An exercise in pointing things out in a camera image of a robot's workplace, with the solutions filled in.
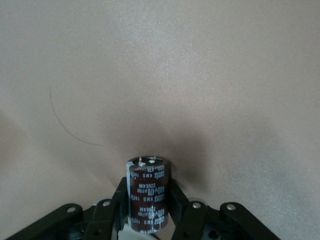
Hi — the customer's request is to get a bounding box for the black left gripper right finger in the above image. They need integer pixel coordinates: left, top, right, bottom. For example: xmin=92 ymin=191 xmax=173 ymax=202
xmin=167 ymin=182 xmax=282 ymax=240

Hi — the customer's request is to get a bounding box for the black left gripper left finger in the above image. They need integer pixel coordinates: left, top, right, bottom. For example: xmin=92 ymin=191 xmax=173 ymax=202
xmin=0 ymin=177 xmax=131 ymax=240

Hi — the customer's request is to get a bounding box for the dark brown electrolytic capacitor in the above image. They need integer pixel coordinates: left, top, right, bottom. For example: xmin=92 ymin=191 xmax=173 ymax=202
xmin=125 ymin=154 xmax=172 ymax=235

